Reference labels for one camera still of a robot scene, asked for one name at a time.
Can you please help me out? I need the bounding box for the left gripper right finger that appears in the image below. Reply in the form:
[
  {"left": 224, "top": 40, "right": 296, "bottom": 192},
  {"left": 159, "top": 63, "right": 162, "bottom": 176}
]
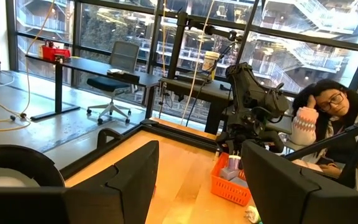
[{"left": 241, "top": 139, "right": 358, "bottom": 224}]

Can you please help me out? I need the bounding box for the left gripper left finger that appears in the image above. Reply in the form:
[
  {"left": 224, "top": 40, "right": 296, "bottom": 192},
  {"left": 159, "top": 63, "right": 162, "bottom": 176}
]
[{"left": 65, "top": 140, "right": 160, "bottom": 224}]

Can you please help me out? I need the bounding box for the purple box white lid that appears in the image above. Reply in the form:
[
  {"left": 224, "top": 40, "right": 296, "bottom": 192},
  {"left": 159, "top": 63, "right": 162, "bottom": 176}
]
[{"left": 227, "top": 154, "right": 242, "bottom": 171}]

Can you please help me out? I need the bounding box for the grey slotted box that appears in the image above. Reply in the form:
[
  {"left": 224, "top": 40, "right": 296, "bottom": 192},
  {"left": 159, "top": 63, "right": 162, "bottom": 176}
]
[{"left": 230, "top": 175, "right": 249, "bottom": 189}]

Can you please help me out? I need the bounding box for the grey office chair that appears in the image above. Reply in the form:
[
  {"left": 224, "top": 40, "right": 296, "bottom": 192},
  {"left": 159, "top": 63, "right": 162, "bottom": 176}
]
[{"left": 86, "top": 40, "right": 141, "bottom": 126}]

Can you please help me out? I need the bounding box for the orange plastic basket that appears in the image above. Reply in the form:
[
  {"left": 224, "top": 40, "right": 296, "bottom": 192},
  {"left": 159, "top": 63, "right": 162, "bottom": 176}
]
[{"left": 210, "top": 151, "right": 252, "bottom": 207}]

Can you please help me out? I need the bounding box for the laptop computer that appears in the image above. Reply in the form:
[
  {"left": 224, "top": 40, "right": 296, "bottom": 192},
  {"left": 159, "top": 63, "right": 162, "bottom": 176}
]
[{"left": 264, "top": 113, "right": 293, "bottom": 136}]

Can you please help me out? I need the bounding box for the black desk with pole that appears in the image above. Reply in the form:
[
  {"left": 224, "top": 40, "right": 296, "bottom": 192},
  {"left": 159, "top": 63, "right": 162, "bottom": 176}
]
[{"left": 160, "top": 76, "right": 234, "bottom": 135}]

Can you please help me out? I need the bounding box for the white paper cup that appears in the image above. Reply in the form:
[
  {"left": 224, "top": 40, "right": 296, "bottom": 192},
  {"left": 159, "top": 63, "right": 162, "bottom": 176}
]
[{"left": 202, "top": 50, "right": 221, "bottom": 73}]

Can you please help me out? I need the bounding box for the person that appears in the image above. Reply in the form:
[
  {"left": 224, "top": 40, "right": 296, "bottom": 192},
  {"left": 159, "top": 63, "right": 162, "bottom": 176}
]
[{"left": 289, "top": 78, "right": 358, "bottom": 190}]

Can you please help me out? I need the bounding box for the black desk tray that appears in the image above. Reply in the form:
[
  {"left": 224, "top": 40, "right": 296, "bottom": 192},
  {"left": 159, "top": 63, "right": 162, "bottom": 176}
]
[{"left": 106, "top": 68, "right": 141, "bottom": 83}]

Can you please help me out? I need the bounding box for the white cylinder holder black rim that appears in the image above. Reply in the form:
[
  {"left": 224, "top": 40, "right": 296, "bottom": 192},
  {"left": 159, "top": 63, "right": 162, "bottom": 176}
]
[{"left": 0, "top": 144, "right": 65, "bottom": 188}]

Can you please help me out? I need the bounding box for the long black desk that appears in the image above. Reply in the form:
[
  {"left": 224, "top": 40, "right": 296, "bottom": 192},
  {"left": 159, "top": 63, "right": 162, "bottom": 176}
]
[{"left": 25, "top": 54, "right": 162, "bottom": 122}]

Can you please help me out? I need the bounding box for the red box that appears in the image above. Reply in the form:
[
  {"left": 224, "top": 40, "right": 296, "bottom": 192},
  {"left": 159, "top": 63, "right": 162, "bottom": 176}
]
[{"left": 41, "top": 43, "right": 71, "bottom": 62}]

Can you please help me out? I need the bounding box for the black aluminium table frame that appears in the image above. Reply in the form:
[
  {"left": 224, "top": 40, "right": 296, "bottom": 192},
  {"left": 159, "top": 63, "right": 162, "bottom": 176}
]
[{"left": 60, "top": 105, "right": 358, "bottom": 191}]

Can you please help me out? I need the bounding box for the black frame clamp handle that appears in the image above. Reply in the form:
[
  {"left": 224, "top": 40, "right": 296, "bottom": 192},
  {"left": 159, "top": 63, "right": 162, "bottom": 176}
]
[{"left": 96, "top": 127, "right": 124, "bottom": 151}]

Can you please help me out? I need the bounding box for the black pole mount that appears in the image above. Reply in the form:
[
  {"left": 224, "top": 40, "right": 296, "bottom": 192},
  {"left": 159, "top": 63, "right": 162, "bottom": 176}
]
[{"left": 166, "top": 11, "right": 244, "bottom": 80}]

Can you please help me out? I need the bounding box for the yellow extension cable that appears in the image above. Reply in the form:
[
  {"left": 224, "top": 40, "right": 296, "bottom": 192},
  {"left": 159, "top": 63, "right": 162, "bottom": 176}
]
[{"left": 0, "top": 0, "right": 57, "bottom": 133}]

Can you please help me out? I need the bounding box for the glass window wall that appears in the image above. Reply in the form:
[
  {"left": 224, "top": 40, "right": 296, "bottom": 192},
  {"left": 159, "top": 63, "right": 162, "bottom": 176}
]
[{"left": 6, "top": 0, "right": 358, "bottom": 131}]

